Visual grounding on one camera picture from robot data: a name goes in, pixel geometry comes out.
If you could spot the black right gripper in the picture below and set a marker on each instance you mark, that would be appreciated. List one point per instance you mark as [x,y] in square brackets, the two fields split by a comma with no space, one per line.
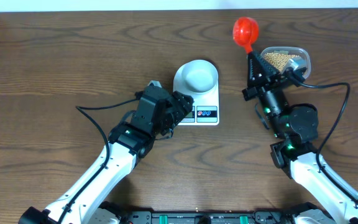
[257,85]

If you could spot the pile of soybeans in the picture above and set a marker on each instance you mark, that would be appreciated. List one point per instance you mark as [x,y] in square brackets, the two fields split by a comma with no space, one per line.
[278,60]

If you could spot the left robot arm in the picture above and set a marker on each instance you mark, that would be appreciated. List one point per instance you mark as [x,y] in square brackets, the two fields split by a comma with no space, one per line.
[123,148]

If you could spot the grey round bowl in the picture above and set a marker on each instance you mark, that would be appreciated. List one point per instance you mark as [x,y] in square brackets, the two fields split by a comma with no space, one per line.
[199,76]

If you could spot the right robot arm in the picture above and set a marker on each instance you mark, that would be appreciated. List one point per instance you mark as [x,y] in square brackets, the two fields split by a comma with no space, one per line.
[296,127]

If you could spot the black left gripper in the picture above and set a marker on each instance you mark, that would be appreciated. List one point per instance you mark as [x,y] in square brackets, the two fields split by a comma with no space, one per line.
[183,109]

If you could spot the white digital kitchen scale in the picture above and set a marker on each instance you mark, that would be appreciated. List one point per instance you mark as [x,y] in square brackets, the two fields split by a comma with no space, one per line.
[206,104]

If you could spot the red plastic measuring scoop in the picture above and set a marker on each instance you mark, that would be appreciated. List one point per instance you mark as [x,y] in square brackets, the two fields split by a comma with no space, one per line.
[245,32]

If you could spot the clear plastic container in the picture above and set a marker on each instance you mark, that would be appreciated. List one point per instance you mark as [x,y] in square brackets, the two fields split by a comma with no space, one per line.
[292,51]

